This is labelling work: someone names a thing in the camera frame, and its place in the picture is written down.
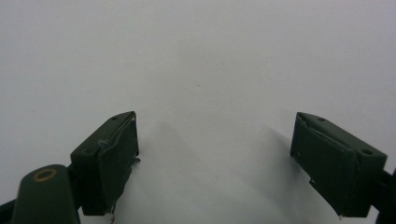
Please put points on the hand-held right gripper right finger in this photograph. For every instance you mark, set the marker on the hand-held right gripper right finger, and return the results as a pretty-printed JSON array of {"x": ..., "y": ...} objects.
[{"x": 333, "y": 168}]

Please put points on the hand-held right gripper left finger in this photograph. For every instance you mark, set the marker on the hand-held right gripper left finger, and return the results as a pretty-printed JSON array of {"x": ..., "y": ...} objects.
[{"x": 102, "y": 168}]

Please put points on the light blue table mat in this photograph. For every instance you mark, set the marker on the light blue table mat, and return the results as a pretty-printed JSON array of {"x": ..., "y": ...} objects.
[{"x": 199, "y": 62}]

